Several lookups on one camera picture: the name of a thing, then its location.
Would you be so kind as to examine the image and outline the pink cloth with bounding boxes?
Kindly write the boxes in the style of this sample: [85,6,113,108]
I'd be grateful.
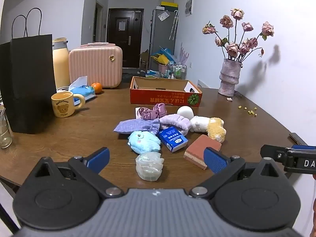
[81,43,116,48]

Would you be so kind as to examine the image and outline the purple wall decoration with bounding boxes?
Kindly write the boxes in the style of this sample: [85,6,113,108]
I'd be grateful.
[180,42,190,66]

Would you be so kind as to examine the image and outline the blue and yellow bags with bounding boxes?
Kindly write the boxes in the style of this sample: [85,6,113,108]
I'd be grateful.
[150,47,177,66]

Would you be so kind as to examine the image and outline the brown cardboard box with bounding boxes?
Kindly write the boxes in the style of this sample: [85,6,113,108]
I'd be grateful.
[139,50,150,69]

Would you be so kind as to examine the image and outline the yellow bottle with grey lid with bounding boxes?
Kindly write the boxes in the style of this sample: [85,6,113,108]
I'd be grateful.
[52,38,71,90]

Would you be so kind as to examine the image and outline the white folded umbrella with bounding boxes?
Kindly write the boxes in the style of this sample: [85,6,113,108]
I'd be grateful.
[169,10,179,40]

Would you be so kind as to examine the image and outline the wall poster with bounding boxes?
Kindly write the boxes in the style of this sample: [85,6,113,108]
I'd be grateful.
[185,0,194,17]

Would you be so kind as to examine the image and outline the clear glass jar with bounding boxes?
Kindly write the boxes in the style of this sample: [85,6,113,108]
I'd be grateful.
[0,106,13,149]

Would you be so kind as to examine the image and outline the brown sponge block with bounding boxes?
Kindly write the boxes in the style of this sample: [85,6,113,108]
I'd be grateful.
[183,134,222,170]

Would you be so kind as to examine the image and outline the white and yellow plush toy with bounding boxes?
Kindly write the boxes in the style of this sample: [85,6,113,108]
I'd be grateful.
[190,116,227,143]

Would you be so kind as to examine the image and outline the wire trolley rack with bottles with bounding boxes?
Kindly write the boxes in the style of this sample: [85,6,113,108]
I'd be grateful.
[165,64,188,80]

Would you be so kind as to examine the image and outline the blue plush toy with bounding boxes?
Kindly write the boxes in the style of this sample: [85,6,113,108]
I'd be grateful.
[128,130,161,153]

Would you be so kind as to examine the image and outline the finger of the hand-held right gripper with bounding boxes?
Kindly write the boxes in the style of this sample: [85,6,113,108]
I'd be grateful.
[288,145,316,151]
[260,144,289,163]

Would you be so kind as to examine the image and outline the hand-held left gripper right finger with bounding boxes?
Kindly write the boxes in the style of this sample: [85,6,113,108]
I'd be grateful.
[189,147,280,199]

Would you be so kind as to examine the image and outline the purple textured vase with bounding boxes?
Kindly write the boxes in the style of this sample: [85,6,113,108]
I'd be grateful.
[218,58,244,97]

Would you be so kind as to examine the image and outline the bunch of dried pink roses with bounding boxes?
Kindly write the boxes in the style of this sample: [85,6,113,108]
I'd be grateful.
[202,8,275,63]

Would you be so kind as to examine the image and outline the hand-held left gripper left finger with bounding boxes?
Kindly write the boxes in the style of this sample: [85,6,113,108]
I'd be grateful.
[35,147,124,198]

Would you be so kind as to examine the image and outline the scattered yellow crumbs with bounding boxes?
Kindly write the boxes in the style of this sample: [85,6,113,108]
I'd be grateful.
[237,106,258,117]

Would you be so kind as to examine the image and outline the grey refrigerator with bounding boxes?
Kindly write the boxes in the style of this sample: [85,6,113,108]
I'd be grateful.
[148,8,179,71]

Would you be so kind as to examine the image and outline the yellow bear mug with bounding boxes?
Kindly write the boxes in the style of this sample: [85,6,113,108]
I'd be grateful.
[51,91,86,118]

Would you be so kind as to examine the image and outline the white round sponge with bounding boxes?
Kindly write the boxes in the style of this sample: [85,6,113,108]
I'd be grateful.
[177,106,194,119]

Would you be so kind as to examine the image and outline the blue tissue box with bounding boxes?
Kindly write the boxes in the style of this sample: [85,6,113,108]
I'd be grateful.
[69,76,96,105]

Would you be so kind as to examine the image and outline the purple knit bow headband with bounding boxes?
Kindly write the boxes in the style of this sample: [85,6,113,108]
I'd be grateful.
[114,118,160,136]

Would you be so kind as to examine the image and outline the purple satin scrunchie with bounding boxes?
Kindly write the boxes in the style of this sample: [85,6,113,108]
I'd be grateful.
[136,103,168,120]

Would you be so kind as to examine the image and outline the lavender fluffy headband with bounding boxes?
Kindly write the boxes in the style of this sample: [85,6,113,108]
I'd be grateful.
[159,114,192,137]

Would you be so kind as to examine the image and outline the blue handkerchief pack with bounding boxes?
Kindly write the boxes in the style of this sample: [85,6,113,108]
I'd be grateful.
[155,126,188,153]

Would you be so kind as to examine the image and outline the pink ribbed suitcase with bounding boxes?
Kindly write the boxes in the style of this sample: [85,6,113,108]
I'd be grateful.
[69,43,123,89]

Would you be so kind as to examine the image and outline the black paper bag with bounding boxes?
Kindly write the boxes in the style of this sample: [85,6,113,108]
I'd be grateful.
[0,8,58,134]

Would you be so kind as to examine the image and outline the dark brown door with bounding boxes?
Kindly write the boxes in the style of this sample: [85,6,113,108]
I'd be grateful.
[107,8,144,69]

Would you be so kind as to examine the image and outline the yellow and black box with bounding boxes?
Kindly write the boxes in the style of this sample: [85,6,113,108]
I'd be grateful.
[160,1,179,11]

